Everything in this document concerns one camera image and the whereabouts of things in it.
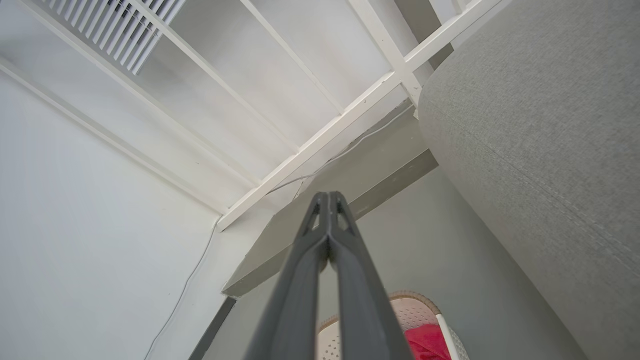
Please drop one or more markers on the red and white garment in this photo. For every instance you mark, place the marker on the red and white garment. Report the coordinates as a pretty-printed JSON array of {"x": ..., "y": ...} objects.
[{"x": 427, "y": 342}]

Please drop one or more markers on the white wooden railing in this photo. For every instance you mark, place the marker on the white wooden railing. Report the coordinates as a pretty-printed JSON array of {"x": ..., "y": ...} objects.
[{"x": 320, "y": 142}]

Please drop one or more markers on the grey fabric sofa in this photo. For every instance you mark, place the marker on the grey fabric sofa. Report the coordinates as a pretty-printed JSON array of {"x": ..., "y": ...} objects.
[{"x": 550, "y": 150}]

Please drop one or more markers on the white laundry basket brown rim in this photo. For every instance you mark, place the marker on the white laundry basket brown rim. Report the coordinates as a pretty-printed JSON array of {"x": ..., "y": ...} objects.
[{"x": 415, "y": 312}]

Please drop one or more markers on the white wall air vent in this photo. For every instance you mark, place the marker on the white wall air vent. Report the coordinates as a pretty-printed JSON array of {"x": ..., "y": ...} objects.
[{"x": 120, "y": 30}]

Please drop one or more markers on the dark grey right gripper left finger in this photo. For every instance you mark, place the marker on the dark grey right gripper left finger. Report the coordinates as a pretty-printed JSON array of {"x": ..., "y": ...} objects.
[{"x": 295, "y": 300}]

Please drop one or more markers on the black wall baseboard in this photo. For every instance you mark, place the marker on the black wall baseboard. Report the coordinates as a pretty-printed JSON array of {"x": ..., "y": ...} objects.
[{"x": 212, "y": 327}]

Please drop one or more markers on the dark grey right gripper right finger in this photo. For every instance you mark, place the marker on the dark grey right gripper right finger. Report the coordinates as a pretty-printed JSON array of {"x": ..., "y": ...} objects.
[{"x": 360, "y": 300}]

